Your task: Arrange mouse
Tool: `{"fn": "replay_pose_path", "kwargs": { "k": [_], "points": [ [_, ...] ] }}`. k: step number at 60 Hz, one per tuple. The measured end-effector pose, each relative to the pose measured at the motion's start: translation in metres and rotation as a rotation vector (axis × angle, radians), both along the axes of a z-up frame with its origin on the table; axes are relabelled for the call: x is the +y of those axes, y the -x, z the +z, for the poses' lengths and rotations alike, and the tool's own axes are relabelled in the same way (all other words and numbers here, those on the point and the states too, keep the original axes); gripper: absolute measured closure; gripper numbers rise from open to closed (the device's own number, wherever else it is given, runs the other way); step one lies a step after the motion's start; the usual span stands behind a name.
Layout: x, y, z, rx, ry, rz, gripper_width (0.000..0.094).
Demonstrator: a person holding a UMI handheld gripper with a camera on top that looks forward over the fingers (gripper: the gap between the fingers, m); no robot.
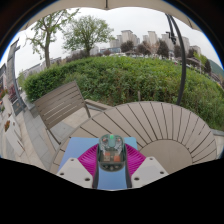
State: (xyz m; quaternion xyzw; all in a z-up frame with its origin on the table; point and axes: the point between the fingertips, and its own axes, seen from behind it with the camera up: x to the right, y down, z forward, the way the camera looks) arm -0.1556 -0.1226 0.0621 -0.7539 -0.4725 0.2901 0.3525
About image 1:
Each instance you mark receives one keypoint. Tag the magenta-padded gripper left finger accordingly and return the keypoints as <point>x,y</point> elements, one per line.
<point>85,161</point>

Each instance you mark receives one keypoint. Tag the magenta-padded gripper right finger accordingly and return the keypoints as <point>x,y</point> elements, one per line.
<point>138,161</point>

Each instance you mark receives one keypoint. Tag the transparent computer mouse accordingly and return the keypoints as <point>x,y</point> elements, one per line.
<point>112,153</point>

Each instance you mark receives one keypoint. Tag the blue mouse pad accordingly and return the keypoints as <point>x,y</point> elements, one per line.
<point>83,145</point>

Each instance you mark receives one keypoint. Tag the brown slatted chair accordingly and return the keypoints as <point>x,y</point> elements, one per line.
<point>60,103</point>

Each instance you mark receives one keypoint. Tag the green hedge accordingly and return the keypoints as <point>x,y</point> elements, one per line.
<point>126,76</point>

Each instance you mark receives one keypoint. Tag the thin leaning tree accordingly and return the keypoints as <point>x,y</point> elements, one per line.
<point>46,50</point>

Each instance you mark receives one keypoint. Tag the group of apartment buildings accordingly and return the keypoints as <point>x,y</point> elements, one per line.
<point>127,36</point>

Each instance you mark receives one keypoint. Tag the round leafy tree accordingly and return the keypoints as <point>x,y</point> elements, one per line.
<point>87,33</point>

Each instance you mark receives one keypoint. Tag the beige patio umbrella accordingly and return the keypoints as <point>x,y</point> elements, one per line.
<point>150,4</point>

